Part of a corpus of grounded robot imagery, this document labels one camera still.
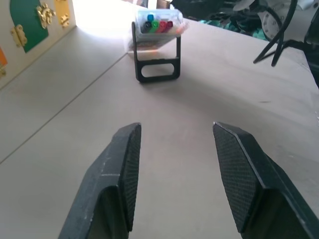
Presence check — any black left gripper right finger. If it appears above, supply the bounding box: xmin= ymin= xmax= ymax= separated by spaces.
xmin=212 ymin=121 xmax=319 ymax=239

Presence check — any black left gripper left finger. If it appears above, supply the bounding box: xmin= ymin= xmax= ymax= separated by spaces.
xmin=58 ymin=122 xmax=142 ymax=239

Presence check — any black pen holder stand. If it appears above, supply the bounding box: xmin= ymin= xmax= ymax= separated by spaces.
xmin=131 ymin=21 xmax=182 ymax=84

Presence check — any white latch practice board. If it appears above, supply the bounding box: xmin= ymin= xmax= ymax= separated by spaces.
xmin=0 ymin=0 xmax=76 ymax=91

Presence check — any clear plastic marker case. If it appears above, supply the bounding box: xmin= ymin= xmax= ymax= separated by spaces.
xmin=126 ymin=9 xmax=189 ymax=55

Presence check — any black device at table edge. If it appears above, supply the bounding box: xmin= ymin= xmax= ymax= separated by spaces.
xmin=303 ymin=13 xmax=319 ymax=88

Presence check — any white round robot part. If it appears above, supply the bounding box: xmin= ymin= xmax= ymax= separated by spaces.
xmin=257 ymin=4 xmax=284 ymax=40

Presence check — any orange door panel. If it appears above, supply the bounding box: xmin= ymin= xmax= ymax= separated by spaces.
xmin=0 ymin=46 xmax=8 ymax=67

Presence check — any small brass hinge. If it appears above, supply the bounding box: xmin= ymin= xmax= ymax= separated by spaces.
xmin=59 ymin=14 xmax=71 ymax=28

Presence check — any large brass hinge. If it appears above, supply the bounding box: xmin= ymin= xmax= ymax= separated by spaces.
xmin=9 ymin=24 xmax=28 ymax=48

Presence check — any yellow door panel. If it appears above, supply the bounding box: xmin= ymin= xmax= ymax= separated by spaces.
xmin=54 ymin=0 xmax=74 ymax=29

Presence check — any green door panel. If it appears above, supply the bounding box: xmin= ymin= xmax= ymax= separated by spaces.
xmin=9 ymin=0 xmax=49 ymax=54

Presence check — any brass hasp latch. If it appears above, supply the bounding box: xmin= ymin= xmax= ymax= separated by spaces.
xmin=36 ymin=2 xmax=56 ymax=29

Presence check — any long black cable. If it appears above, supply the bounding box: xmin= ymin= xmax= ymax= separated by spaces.
xmin=253 ymin=0 xmax=299 ymax=64

